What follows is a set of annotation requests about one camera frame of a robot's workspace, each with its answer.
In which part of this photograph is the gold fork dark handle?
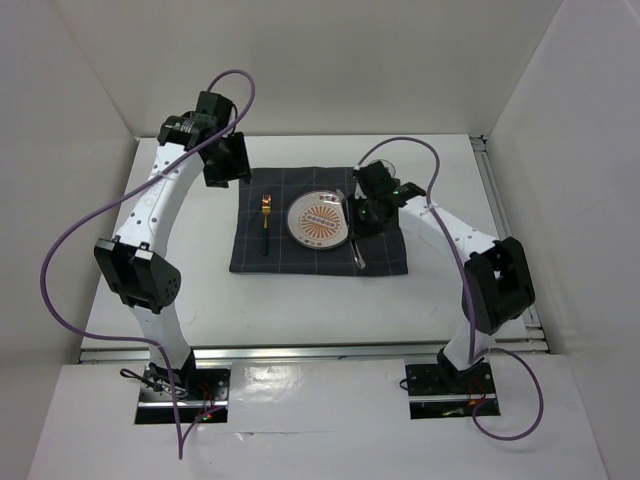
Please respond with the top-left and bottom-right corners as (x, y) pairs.
(261, 194), (272, 256)

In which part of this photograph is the silver table knife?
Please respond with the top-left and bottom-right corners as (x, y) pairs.
(349, 235), (366, 270)

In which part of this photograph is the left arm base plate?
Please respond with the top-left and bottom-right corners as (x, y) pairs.
(120, 366), (231, 425)

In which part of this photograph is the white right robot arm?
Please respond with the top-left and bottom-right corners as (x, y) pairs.
(343, 160), (535, 392)

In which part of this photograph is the orange patterned plate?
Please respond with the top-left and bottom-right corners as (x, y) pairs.
(286, 190), (348, 250)

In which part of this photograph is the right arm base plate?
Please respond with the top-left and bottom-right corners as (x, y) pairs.
(399, 362), (500, 420)

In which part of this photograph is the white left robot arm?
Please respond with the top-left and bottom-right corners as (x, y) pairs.
(94, 91), (251, 399)

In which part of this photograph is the clear drinking glass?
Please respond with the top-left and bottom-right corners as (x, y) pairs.
(379, 159), (396, 178)

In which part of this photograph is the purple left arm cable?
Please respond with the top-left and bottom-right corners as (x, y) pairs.
(40, 71), (258, 460)

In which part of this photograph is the dark grey checked cloth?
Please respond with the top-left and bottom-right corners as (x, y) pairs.
(229, 166), (408, 277)

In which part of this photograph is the aluminium rail frame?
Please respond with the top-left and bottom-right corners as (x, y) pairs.
(79, 134), (551, 364)

